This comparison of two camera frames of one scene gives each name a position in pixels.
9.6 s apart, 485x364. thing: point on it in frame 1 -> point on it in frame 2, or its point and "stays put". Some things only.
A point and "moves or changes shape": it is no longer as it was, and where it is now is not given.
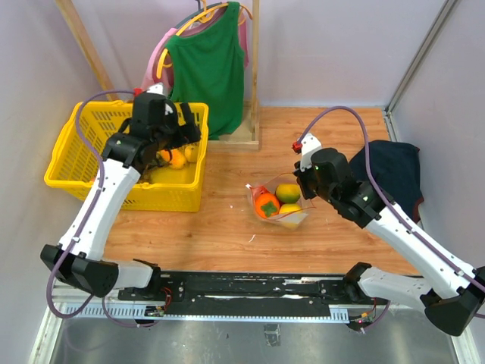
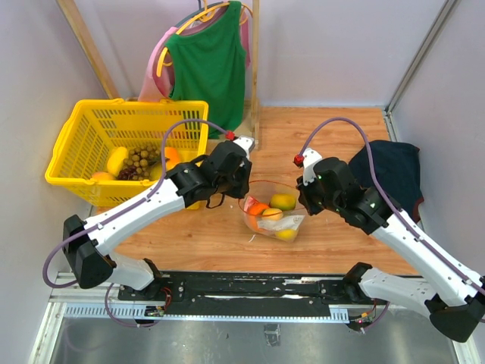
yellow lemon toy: [289, 208] -> [286, 234]
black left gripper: [187, 133] -> [243, 187]
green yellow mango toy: [288, 192] -> [283, 202]
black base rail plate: [248, 294] stays put
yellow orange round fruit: [192, 153] -> [272, 214]
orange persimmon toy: [267, 205] moves or changes shape
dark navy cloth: [396, 166] stays put
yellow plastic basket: [73, 169] stays put
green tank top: [208, 62] stays put
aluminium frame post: [436, 27] stays put
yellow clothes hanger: [206, 16] stays put
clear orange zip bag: [280, 201] moves or changes shape
